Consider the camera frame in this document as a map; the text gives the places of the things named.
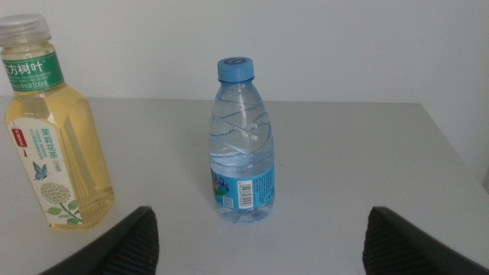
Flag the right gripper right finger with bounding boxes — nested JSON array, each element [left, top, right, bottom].
[[361, 206, 489, 275]]

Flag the yellow tea bottle white cap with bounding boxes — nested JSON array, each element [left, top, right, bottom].
[[0, 14, 115, 230]]

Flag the clear water bottle blue cap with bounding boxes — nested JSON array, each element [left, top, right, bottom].
[[208, 56, 276, 225]]

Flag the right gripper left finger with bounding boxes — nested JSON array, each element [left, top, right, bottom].
[[37, 205, 160, 275]]

